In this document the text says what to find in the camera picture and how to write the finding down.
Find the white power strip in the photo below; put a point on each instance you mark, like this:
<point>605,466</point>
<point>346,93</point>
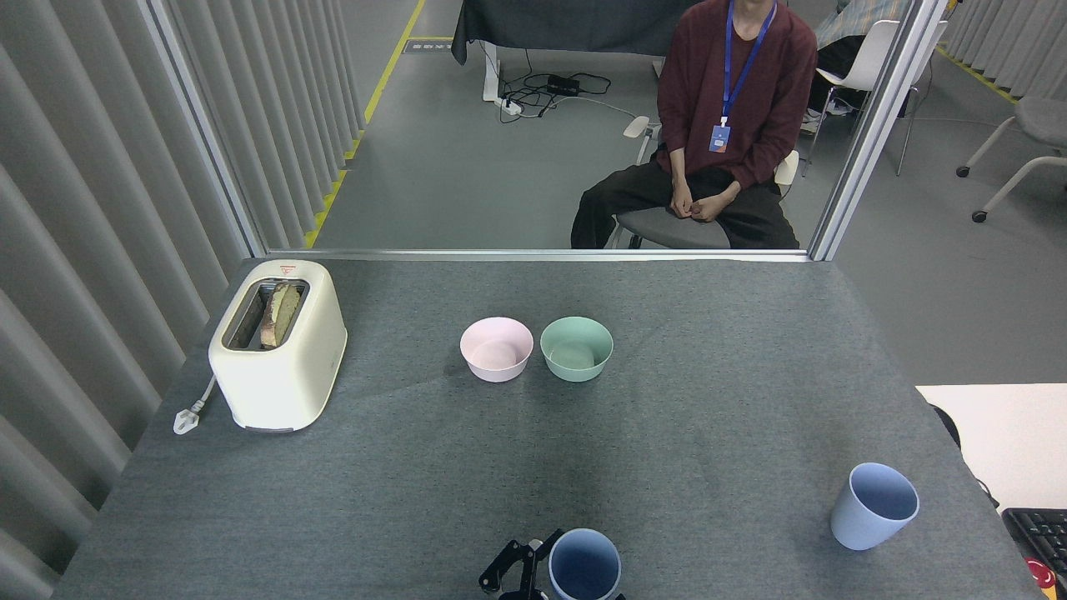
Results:
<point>508,106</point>

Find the white side table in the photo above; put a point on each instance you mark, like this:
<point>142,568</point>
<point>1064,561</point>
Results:
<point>1009,442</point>

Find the black power adapter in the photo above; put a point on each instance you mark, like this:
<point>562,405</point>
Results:
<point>563,85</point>

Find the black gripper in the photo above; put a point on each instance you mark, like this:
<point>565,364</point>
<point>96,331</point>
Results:
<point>523,597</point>

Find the toast bread slice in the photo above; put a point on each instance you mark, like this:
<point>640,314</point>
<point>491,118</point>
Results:
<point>282,312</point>

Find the blue plastic cup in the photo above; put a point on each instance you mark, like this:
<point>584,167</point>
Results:
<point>867,521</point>
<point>583,562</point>

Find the grey swivel chair white legs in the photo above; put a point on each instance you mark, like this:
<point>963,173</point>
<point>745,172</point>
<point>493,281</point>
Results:
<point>1042,121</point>

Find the pink bowl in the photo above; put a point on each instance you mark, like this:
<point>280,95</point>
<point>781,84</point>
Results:
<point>497,350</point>

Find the black keyboard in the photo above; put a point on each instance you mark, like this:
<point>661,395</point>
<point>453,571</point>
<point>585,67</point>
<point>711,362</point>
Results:
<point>1042,537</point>

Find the silver post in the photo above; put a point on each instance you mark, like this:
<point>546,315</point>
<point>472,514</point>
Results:
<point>204,133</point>
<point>875,125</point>

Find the silver rail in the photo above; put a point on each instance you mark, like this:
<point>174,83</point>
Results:
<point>533,255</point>

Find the person's right hand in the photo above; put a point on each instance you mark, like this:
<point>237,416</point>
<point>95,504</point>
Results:
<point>683,204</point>

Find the table with dark cloth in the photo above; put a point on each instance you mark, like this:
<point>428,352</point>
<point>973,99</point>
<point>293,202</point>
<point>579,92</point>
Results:
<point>567,21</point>

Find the blue name badge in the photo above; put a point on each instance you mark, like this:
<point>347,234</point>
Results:
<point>719,139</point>

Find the person on white chair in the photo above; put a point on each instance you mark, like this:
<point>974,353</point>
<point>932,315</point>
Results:
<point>842,54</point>

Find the white plastic chair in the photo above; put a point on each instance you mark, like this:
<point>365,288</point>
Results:
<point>867,62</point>

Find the person's left hand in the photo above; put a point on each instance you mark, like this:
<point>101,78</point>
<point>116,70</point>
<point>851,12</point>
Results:
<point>713,207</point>

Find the green bowl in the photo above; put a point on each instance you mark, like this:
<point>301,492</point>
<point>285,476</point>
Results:
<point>577,352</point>

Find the cream white toaster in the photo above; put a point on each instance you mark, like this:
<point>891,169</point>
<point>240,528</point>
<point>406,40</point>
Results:
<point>283,383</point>

